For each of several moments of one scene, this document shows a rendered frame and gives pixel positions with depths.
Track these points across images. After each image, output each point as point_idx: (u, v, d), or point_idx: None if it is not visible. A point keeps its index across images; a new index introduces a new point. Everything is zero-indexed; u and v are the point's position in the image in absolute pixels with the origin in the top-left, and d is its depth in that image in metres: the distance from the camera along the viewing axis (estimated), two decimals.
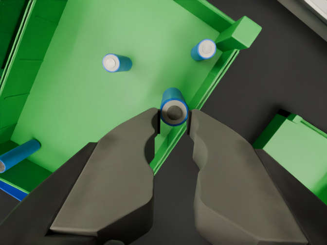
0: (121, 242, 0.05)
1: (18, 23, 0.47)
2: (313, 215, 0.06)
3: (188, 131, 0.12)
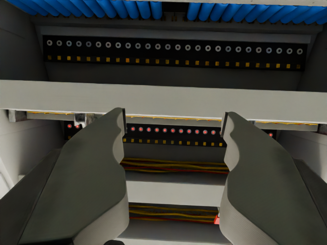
0: (121, 242, 0.05)
1: None
2: None
3: (222, 133, 0.12)
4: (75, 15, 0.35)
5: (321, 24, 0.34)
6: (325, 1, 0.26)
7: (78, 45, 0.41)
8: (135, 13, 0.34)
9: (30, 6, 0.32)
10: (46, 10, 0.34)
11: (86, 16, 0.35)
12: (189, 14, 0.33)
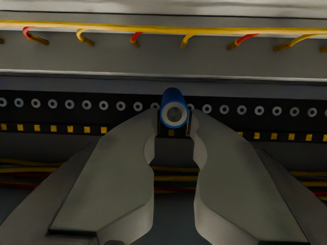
0: (121, 242, 0.05)
1: None
2: (313, 215, 0.06)
3: (189, 131, 0.12)
4: None
5: None
6: None
7: (2, 105, 0.24)
8: None
9: None
10: None
11: None
12: None
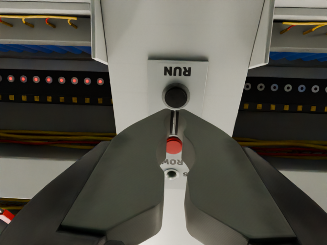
0: (121, 242, 0.05)
1: None
2: (299, 209, 0.06)
3: (176, 131, 0.12)
4: (306, 60, 0.26)
5: None
6: None
7: (274, 90, 0.30)
8: None
9: (274, 54, 0.23)
10: (280, 57, 0.25)
11: (321, 61, 0.26)
12: None
